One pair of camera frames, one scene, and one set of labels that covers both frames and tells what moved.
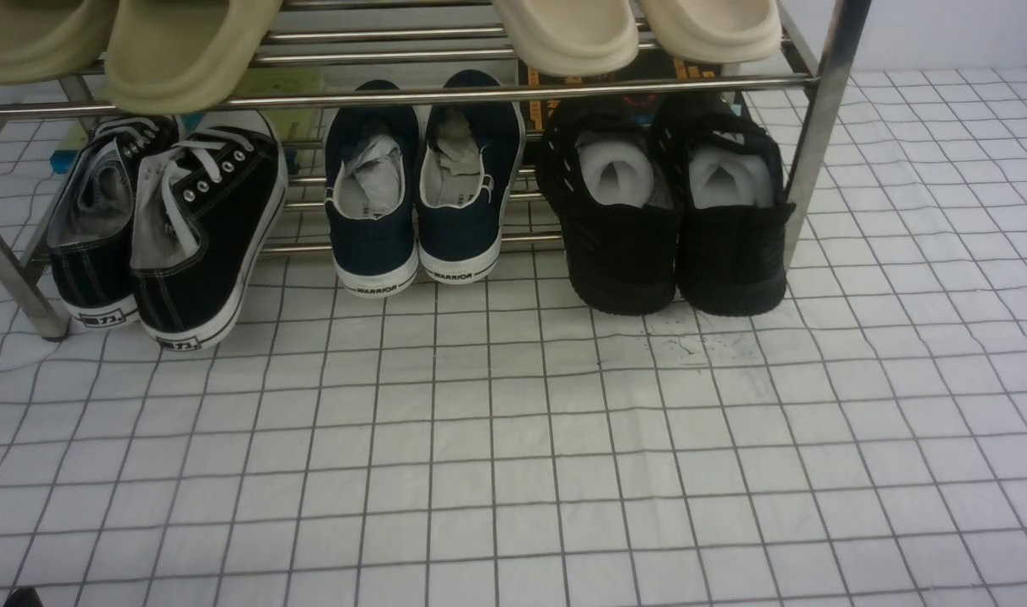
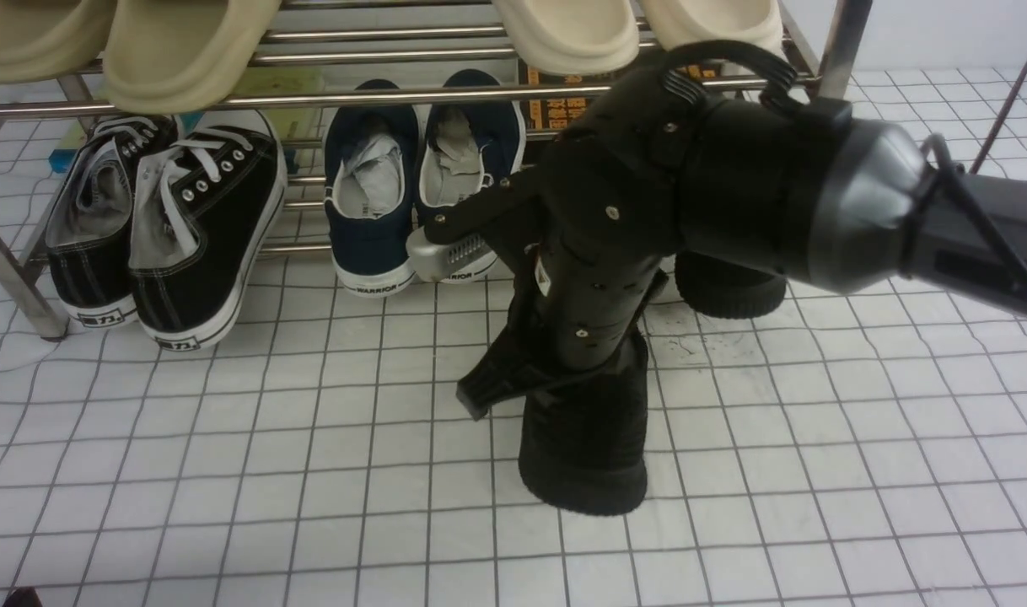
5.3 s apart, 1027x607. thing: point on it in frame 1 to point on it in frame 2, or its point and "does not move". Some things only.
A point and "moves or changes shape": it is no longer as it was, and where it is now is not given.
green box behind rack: x=293 y=123 does not move
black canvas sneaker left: x=91 y=244 does not move
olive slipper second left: x=172 y=56 does not move
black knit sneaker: x=613 y=189 moves or changes shape
